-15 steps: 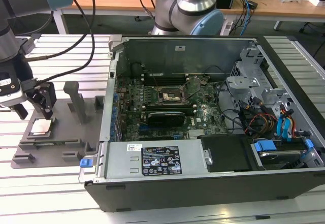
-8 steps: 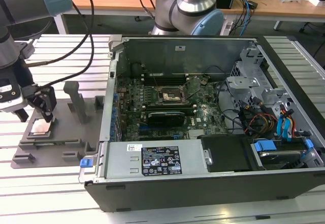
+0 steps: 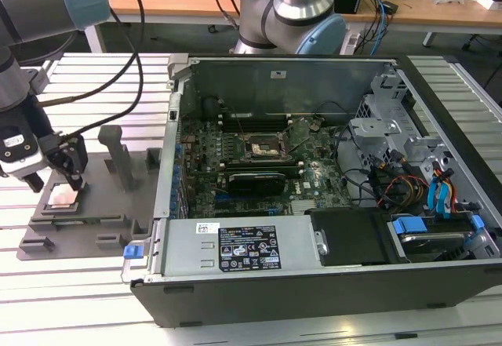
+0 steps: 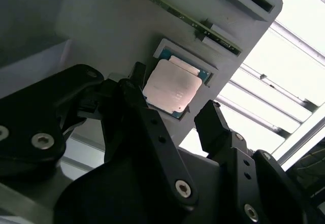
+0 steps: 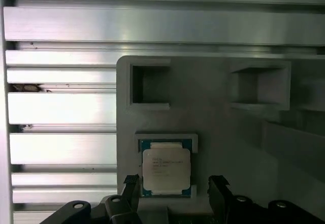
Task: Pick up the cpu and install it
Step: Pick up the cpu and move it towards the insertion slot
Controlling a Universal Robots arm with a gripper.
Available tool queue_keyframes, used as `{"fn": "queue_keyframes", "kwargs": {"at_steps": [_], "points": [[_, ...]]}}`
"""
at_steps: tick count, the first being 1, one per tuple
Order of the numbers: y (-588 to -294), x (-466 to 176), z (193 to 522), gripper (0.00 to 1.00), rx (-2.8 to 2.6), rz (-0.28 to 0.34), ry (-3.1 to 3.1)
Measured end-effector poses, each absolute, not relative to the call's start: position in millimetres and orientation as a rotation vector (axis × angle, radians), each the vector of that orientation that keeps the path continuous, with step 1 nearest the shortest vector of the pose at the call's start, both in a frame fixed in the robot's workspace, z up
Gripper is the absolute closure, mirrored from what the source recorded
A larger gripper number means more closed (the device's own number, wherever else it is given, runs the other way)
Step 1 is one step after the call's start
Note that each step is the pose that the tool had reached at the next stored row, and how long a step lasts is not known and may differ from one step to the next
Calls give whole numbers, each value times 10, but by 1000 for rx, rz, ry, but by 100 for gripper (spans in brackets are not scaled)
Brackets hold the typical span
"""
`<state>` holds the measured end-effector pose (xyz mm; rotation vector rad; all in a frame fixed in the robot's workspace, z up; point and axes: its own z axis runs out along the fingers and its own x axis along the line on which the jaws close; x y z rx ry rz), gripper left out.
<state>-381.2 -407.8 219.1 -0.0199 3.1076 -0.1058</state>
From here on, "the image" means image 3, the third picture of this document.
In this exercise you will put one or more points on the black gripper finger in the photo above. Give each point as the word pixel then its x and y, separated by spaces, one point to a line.
pixel 66 154
pixel 34 183

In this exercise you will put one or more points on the silver CPU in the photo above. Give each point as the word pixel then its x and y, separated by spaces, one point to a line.
pixel 60 199

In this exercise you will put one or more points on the CPU socket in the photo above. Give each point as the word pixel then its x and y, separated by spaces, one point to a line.
pixel 264 148

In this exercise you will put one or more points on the grey parts rack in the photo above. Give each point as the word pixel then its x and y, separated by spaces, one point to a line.
pixel 98 212

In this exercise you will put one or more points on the blue case latch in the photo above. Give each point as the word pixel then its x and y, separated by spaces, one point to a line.
pixel 132 252

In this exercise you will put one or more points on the grey plastic case latch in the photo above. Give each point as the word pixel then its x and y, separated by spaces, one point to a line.
pixel 178 65

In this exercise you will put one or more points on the silver power supply unit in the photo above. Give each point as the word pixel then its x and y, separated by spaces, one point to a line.
pixel 188 252

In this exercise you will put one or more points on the thin metal locking lever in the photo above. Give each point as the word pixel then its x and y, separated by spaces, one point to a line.
pixel 238 121

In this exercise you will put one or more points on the wooden desk white legs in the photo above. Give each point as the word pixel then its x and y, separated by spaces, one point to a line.
pixel 176 4

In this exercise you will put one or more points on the black graphics card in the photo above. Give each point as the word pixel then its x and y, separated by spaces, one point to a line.
pixel 255 184

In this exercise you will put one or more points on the black RAM slot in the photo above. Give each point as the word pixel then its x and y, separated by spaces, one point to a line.
pixel 263 128
pixel 263 117
pixel 263 122
pixel 259 162
pixel 259 168

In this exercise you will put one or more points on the silver chipset heatsink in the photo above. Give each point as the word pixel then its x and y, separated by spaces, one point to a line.
pixel 304 205

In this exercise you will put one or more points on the round coin battery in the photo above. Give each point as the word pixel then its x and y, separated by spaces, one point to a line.
pixel 313 126

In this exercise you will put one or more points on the black PC case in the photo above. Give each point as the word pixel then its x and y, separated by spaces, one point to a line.
pixel 274 303

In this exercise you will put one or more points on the green motherboard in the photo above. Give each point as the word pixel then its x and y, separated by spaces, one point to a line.
pixel 325 177

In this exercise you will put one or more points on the black drive bay cover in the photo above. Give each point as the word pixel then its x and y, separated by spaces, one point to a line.
pixel 349 240

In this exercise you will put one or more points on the white power strip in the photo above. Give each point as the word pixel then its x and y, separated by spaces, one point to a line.
pixel 351 44

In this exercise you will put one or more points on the silver metal drive cage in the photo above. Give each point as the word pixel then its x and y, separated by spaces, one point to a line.
pixel 372 130

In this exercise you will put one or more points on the hard disk blue carrier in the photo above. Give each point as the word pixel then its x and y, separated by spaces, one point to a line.
pixel 408 226

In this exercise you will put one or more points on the flat black adapter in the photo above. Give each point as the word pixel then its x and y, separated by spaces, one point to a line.
pixel 390 7

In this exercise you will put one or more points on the small white box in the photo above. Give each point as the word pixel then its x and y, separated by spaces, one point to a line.
pixel 490 1

